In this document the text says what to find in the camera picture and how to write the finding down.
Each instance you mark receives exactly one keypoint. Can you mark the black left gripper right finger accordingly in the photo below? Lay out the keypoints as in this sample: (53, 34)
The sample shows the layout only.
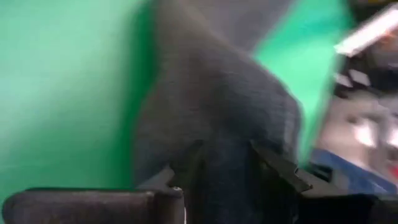
(280, 168)

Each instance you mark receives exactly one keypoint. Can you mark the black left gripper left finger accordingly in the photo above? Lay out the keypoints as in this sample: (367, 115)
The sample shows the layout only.
(93, 207)

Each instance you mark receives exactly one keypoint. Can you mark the dark blue jeans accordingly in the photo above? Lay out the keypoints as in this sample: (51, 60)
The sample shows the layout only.
(211, 109)

